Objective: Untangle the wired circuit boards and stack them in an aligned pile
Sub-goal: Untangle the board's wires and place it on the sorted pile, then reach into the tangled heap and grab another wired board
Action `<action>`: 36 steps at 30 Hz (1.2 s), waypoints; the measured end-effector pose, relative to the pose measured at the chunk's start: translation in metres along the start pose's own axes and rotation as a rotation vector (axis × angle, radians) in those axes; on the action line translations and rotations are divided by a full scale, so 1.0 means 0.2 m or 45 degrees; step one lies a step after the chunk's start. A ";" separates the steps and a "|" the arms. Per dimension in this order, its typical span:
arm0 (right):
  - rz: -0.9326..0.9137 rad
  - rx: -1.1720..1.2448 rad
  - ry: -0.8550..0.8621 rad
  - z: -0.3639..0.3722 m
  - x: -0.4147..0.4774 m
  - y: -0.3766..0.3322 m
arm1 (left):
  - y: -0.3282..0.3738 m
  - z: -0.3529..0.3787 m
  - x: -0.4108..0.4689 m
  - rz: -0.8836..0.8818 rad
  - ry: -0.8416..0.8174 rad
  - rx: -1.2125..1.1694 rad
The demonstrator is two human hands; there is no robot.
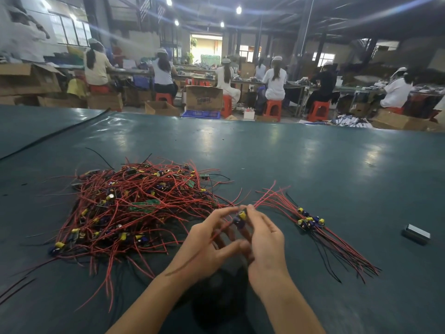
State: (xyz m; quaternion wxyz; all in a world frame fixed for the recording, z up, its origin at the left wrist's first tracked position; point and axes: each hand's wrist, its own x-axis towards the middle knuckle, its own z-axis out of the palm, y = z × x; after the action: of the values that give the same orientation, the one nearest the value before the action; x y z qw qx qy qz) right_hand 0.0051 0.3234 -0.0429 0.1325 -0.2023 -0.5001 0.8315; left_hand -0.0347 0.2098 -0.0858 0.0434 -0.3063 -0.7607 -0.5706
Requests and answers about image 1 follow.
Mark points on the person's right hand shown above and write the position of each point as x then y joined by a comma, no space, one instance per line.
268,250

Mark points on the person's left hand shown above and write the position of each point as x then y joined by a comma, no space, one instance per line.
201,250

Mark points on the dark green table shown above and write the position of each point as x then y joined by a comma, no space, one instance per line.
361,170

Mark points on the heap of black white items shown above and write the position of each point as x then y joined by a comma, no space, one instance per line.
351,121

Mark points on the large open cardboard box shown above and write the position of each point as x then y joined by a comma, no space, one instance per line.
28,78

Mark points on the blue plastic crate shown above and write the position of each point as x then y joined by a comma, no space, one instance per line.
201,114

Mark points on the yellow sack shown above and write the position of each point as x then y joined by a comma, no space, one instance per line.
76,87

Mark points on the grid window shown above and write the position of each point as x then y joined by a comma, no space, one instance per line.
69,27

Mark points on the small black grey block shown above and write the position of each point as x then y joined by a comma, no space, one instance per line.
416,233

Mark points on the red plastic stool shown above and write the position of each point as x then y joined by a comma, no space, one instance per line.
395,110
99,88
273,108
163,98
318,111
226,105

